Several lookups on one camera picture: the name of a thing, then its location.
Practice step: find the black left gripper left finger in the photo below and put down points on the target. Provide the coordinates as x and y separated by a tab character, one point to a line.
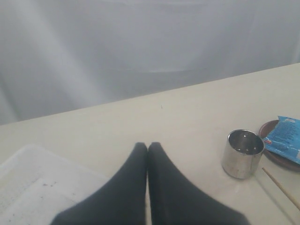
120	201

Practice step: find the blue snack packet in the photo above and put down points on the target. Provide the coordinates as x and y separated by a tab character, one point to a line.
284	139

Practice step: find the white perforated plastic basket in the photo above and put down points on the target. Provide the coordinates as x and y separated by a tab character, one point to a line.
36	185

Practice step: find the brown plate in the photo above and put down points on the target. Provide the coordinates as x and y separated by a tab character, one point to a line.
275	158

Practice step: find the steel cup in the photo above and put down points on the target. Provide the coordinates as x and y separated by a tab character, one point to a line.
242	153

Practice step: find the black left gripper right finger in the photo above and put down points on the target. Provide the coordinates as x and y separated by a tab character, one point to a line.
174	200

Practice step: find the brown wooden chopsticks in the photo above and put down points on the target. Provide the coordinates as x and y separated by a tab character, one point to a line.
282	189

